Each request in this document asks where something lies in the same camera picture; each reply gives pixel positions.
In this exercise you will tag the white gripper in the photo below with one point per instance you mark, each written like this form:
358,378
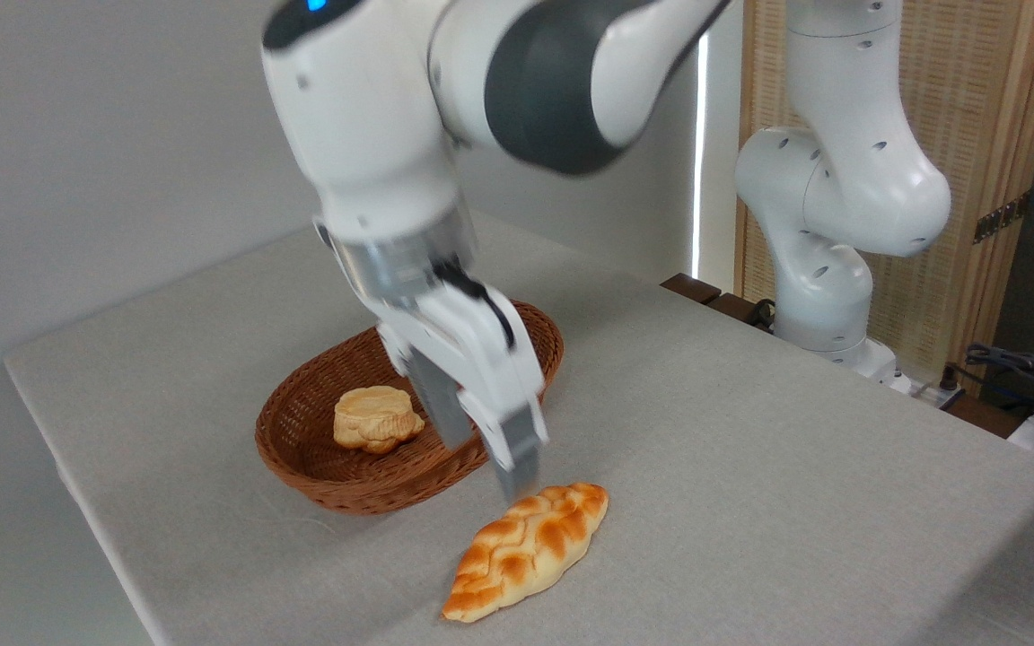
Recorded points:
477,359

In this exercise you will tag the long braided bread loaf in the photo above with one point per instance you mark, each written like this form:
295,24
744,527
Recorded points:
526,547

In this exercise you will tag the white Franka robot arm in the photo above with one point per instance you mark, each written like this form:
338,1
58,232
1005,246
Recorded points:
840,179

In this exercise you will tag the small round bread roll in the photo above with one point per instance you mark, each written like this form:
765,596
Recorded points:
373,417

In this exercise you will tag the brown wicker basket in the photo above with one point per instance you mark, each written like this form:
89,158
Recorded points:
346,484

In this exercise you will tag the grey tablecloth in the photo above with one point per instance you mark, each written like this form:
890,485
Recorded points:
750,493

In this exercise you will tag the metal screen hinge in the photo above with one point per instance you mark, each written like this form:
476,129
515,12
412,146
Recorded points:
1002,217

